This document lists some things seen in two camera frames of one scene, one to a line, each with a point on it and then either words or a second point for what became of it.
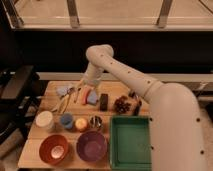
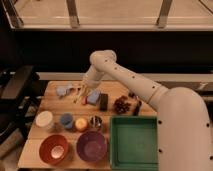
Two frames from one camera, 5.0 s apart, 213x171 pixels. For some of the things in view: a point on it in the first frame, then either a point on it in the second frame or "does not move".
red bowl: (54, 149) does not move
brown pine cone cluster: (121, 105) does not move
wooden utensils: (64, 104) to (78, 99)
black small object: (132, 94) does not move
